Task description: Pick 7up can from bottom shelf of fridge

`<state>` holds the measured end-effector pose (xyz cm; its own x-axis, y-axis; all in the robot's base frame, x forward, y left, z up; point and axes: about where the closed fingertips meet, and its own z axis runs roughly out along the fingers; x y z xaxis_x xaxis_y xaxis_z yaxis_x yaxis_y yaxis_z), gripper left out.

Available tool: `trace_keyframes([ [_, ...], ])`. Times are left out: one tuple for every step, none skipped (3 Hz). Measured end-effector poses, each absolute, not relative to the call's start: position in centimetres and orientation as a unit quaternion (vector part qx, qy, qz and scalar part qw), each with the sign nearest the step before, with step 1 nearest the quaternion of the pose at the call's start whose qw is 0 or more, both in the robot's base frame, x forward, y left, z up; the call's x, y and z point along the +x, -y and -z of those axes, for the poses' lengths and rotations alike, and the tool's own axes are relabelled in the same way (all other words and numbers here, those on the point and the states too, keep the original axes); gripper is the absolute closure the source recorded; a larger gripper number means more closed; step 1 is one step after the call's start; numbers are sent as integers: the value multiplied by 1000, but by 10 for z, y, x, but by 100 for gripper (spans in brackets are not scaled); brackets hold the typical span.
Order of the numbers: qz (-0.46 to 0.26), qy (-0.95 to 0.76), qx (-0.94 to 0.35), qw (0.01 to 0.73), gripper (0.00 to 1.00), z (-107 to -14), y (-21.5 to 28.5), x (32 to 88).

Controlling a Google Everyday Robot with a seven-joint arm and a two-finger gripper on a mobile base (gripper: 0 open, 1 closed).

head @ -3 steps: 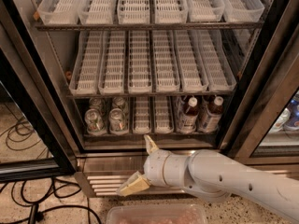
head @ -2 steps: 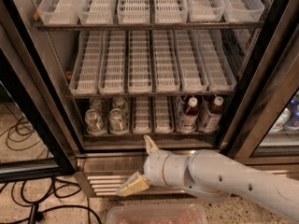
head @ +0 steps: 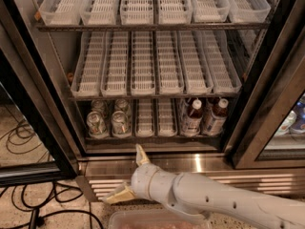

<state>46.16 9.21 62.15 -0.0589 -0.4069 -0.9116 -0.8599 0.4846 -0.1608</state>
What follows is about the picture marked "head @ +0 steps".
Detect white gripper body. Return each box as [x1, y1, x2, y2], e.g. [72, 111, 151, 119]
[131, 163, 176, 205]

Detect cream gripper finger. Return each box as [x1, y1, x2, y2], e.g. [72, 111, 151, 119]
[135, 144, 151, 166]
[102, 183, 136, 204]

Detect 7up can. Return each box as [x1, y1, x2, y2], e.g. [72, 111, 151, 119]
[91, 100, 108, 116]
[87, 111, 109, 139]
[114, 99, 132, 116]
[112, 111, 132, 138]

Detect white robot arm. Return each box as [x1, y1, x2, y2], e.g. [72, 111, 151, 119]
[102, 144, 305, 229]

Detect bottom shelf empty tray right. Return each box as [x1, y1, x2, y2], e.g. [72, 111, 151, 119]
[157, 99, 177, 136]

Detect shelf empty tray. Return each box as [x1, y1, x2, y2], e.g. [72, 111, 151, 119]
[135, 99, 154, 137]
[157, 99, 177, 136]

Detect bottom shelf empty tray left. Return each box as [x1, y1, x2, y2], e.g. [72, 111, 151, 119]
[135, 99, 154, 137]

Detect middle shelf tray two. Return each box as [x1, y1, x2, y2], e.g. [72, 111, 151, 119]
[101, 31, 129, 96]

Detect shelf tray two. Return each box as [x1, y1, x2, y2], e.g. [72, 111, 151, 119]
[101, 31, 129, 96]
[80, 0, 119, 26]

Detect middle shelf tray four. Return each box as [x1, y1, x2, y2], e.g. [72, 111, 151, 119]
[155, 31, 184, 94]

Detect shelf tray four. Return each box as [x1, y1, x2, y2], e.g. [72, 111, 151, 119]
[157, 0, 193, 25]
[155, 31, 184, 94]

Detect left glass fridge door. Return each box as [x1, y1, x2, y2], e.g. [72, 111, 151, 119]
[0, 0, 79, 186]

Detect glass fridge door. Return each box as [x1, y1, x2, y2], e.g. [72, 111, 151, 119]
[224, 0, 305, 170]
[0, 0, 79, 186]

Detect middle shelf tray five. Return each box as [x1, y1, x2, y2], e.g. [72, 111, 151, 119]
[177, 31, 213, 95]

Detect shelf tray five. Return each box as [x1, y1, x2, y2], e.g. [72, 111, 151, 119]
[191, 0, 230, 23]
[177, 31, 213, 95]

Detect middle shelf tray one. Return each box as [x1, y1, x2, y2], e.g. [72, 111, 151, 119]
[71, 31, 105, 97]

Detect shelf tray one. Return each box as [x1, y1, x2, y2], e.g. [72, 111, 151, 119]
[39, 0, 83, 26]
[71, 31, 105, 97]

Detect middle shelf tray three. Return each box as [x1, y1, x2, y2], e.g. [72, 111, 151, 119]
[131, 31, 155, 95]

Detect shelf tray three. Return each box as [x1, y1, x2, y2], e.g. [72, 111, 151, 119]
[131, 31, 155, 95]
[120, 0, 153, 25]

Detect middle shelf tray six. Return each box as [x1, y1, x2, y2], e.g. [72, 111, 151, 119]
[201, 31, 241, 94]

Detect shelf tray six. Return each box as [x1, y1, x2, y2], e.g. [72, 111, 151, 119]
[228, 0, 271, 23]
[201, 31, 241, 94]

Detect right glass fridge door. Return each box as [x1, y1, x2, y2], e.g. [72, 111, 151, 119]
[224, 0, 305, 170]

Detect top shelf tray three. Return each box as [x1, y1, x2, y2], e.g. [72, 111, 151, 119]
[120, 0, 153, 25]

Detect top shelf tray two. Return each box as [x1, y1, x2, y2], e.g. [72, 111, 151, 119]
[80, 0, 119, 26]

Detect top shelf tray four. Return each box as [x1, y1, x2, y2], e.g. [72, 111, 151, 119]
[157, 0, 193, 25]

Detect blue can behind door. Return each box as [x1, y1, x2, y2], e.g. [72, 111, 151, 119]
[291, 94, 305, 134]

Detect top shelf tray five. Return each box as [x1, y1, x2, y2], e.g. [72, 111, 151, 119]
[191, 0, 230, 23]

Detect top shelf tray one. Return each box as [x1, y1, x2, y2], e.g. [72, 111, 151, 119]
[39, 0, 83, 26]

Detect top shelf tray six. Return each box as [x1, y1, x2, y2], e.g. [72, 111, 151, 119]
[228, 0, 271, 23]

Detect left brown tea bottle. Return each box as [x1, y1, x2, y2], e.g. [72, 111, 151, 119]
[180, 98, 203, 136]

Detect brown tea bottle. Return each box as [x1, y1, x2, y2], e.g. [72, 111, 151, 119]
[202, 98, 229, 136]
[180, 98, 203, 136]

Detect right brown tea bottle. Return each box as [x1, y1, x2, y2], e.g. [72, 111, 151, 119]
[202, 98, 229, 136]

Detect white bottle behind door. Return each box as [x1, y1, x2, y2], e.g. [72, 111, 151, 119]
[274, 111, 296, 136]

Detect black floor cables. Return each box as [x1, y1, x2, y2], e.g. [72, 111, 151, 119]
[0, 105, 105, 229]

